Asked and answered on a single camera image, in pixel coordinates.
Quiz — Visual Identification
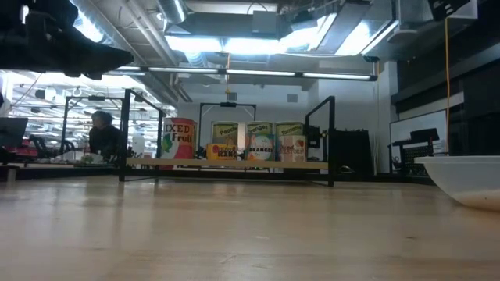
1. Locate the short diced tomatoes can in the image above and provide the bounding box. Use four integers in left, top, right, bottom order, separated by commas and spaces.
277, 134, 308, 163

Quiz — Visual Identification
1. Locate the black background cabinet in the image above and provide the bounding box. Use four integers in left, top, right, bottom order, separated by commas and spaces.
334, 130, 374, 176

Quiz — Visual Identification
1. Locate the tall red mixed fruit can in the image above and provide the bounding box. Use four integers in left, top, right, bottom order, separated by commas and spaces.
162, 117, 198, 160

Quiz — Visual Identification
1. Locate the black desk stand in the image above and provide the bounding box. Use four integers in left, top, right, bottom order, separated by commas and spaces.
388, 127, 446, 177

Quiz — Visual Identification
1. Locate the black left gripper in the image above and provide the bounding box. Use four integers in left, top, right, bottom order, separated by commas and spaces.
23, 13, 134, 80

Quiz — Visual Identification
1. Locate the wooden shelf board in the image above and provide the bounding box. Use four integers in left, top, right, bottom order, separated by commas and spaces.
125, 157, 329, 170

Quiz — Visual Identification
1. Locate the silver ventilation duct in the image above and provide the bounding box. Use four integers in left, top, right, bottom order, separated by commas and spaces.
155, 0, 188, 24

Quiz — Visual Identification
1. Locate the black metal shelf frame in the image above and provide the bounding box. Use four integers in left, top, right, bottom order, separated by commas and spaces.
118, 87, 337, 188

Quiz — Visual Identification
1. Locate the white whiteboard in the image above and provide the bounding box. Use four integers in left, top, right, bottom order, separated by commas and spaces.
389, 109, 449, 175

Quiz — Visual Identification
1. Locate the tall green oranges can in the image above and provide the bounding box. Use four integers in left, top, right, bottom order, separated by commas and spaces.
245, 121, 273, 137

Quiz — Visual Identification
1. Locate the person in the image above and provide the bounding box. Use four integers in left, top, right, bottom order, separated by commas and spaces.
87, 110, 123, 163

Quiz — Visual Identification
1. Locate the translucent plastic bowl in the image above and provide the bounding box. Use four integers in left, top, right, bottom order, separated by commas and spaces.
413, 155, 500, 213

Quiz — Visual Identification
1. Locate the tall peaches can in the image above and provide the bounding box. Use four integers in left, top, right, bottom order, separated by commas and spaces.
211, 121, 239, 146

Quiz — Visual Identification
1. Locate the long LED light bar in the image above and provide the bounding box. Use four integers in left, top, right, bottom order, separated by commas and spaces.
112, 64, 379, 82

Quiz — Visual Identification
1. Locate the dark computer monitor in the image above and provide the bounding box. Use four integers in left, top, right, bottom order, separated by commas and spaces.
0, 116, 29, 149

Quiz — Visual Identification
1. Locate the black aluminium table frame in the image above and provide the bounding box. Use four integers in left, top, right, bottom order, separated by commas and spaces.
0, 163, 434, 187

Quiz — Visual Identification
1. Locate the tall green tomatoes can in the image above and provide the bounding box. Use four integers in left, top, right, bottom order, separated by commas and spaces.
275, 121, 305, 137

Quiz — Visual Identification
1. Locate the hanging yellow cable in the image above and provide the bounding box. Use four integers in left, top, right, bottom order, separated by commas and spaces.
445, 17, 451, 155

